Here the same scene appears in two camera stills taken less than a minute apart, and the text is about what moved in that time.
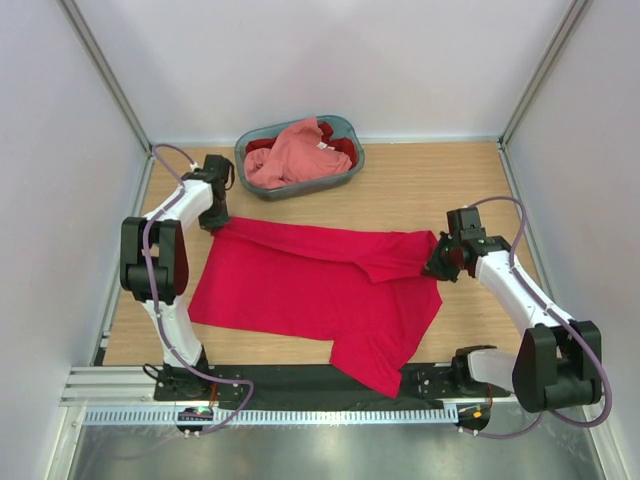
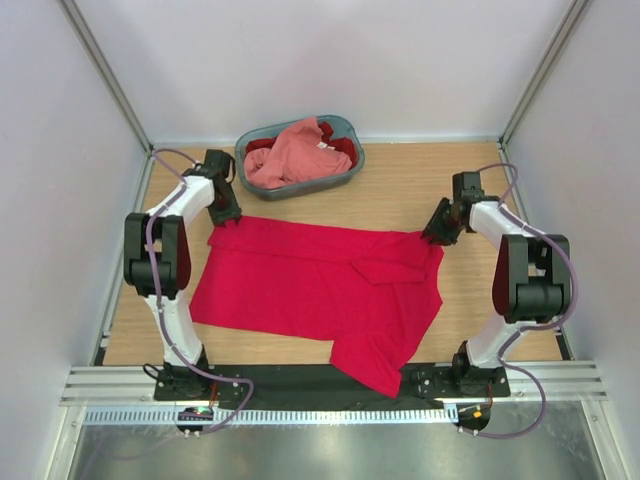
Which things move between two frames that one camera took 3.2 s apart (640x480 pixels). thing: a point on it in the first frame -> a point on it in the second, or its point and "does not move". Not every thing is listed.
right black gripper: x=434 y=268 -> x=435 y=229
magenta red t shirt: x=364 y=297 does not move
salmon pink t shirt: x=296 y=158 does not move
